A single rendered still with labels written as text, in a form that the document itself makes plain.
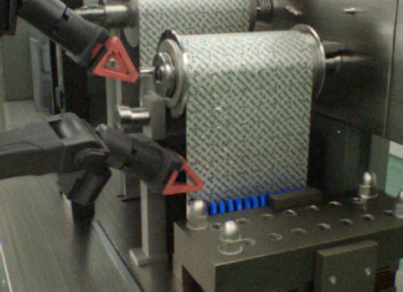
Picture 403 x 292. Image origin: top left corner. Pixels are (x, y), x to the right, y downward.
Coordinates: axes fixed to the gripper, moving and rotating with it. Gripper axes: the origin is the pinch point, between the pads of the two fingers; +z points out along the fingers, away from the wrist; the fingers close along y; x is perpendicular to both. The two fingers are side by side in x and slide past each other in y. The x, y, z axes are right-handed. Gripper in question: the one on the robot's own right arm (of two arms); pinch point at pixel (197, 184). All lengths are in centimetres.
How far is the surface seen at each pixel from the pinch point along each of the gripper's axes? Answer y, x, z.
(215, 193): 0.3, -0.1, 3.8
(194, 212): 7.9, -3.0, -2.7
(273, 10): -27.8, 37.4, 12.6
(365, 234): 20.0, 6.1, 19.1
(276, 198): 5.7, 4.1, 11.5
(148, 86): -19.4, 10.7, -8.2
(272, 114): 0.3, 16.3, 6.5
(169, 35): -6.1, 20.0, -14.3
